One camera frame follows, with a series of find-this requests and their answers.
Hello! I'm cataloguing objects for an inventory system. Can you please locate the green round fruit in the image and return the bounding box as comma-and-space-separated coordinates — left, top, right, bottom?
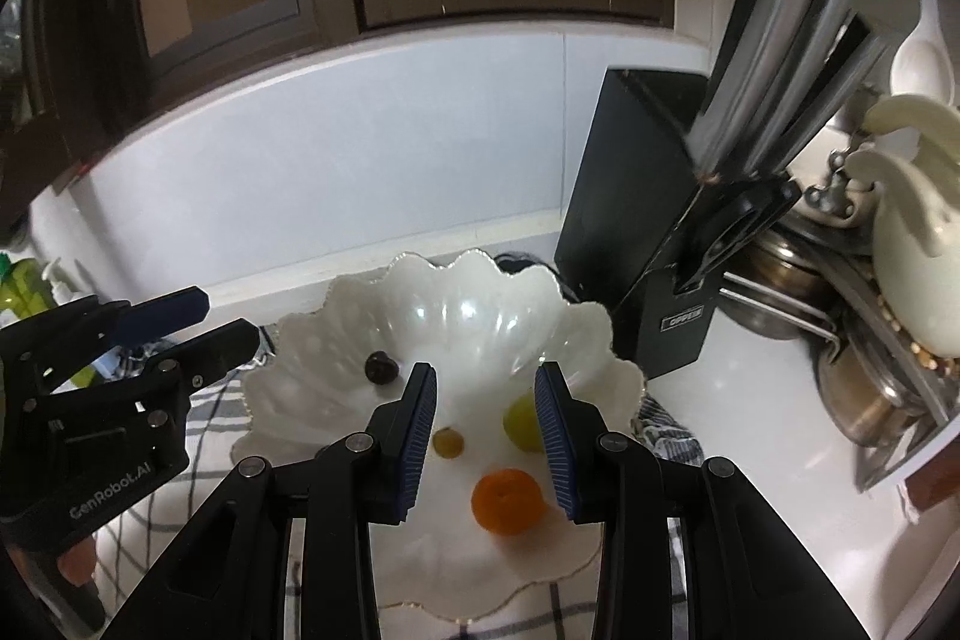
502, 394, 542, 453

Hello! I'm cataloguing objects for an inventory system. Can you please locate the white scalloped bowl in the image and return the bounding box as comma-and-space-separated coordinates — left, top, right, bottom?
238, 250, 647, 611

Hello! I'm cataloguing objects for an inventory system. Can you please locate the black white checkered cloth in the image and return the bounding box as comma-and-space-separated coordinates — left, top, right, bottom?
94, 250, 706, 640

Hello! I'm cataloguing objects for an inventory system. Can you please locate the white ceramic pot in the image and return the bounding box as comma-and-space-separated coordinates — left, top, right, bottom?
844, 92, 960, 360

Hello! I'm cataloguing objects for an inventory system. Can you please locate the orange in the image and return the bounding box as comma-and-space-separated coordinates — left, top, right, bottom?
471, 469, 545, 536

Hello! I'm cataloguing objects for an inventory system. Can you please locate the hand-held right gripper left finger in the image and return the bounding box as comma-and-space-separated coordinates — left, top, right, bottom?
101, 362, 438, 640

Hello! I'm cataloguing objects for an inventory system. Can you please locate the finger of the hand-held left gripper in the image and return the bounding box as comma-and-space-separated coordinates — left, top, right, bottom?
136, 319, 262, 390
0, 286, 211, 380

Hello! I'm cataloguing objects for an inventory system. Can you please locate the person's left hand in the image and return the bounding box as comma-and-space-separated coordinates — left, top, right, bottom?
56, 539, 97, 587

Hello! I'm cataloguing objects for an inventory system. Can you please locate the steel handled knife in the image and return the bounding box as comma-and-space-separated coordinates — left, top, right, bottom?
720, 0, 863, 169
690, 0, 833, 157
750, 21, 908, 182

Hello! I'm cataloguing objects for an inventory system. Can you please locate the steel pot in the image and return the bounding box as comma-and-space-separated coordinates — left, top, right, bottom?
814, 325, 931, 450
720, 227, 841, 341

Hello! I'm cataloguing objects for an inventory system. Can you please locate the white ladle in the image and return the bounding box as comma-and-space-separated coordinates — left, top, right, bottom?
890, 0, 950, 101

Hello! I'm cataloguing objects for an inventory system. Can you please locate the green dish soap bottle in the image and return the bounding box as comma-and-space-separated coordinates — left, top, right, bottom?
0, 254, 50, 319

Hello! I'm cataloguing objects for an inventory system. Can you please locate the white pot rack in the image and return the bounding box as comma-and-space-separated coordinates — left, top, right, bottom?
720, 265, 960, 498

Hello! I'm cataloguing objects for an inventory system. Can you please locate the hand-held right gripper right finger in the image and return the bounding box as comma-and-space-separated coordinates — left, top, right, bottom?
534, 361, 875, 640

